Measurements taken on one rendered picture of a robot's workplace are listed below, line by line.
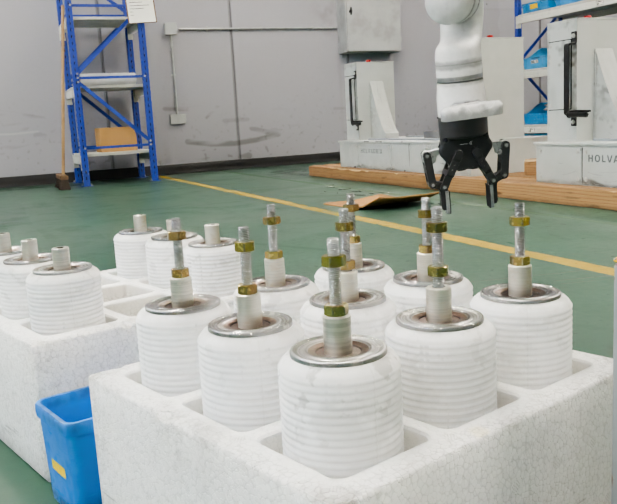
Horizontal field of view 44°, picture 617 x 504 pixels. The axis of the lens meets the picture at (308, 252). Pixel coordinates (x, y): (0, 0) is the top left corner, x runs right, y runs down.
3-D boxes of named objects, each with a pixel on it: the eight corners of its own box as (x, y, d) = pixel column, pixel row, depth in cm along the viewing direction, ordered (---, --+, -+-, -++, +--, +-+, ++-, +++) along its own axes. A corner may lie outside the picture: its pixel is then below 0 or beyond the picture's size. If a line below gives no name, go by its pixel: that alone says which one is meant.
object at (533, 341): (522, 502, 70) (521, 313, 67) (453, 465, 78) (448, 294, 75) (593, 473, 75) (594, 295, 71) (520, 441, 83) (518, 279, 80)
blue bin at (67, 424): (248, 423, 110) (242, 344, 108) (294, 446, 101) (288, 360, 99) (42, 495, 92) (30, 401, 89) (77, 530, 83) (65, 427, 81)
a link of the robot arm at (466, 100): (443, 124, 110) (439, 81, 108) (428, 115, 121) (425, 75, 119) (505, 115, 110) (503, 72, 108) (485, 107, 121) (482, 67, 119)
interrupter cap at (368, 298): (308, 296, 79) (307, 290, 78) (380, 292, 79) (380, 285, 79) (311, 315, 71) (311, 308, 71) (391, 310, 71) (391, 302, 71)
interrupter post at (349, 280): (334, 301, 76) (333, 269, 75) (358, 299, 76) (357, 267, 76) (336, 306, 74) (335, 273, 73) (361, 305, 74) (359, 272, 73)
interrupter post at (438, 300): (427, 327, 65) (426, 290, 64) (424, 320, 67) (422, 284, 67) (455, 326, 65) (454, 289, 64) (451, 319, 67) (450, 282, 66)
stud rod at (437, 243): (433, 291, 66) (430, 206, 65) (444, 291, 66) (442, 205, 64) (432, 294, 65) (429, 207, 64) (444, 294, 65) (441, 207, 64)
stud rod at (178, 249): (180, 293, 76) (174, 218, 74) (174, 292, 76) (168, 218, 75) (188, 291, 76) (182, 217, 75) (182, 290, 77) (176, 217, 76)
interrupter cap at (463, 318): (399, 337, 62) (398, 329, 62) (392, 314, 70) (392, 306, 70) (491, 333, 62) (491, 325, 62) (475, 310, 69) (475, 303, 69)
